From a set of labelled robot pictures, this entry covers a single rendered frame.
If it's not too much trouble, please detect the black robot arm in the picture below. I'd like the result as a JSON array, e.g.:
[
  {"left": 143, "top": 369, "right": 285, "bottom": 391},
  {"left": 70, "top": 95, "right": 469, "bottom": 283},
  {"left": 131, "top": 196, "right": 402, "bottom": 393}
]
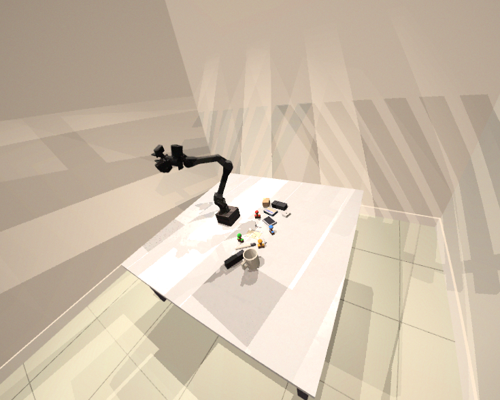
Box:
[{"left": 154, "top": 144, "right": 233, "bottom": 214}]

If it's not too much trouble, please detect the beige mug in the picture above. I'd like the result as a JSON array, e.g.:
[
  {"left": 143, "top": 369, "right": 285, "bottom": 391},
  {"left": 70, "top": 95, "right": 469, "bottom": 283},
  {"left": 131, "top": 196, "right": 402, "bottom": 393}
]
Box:
[{"left": 241, "top": 248, "right": 260, "bottom": 270}]

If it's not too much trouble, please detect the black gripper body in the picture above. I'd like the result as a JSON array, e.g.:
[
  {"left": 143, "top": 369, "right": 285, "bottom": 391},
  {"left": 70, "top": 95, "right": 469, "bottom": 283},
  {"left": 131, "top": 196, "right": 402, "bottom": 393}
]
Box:
[{"left": 154, "top": 144, "right": 173, "bottom": 173}]

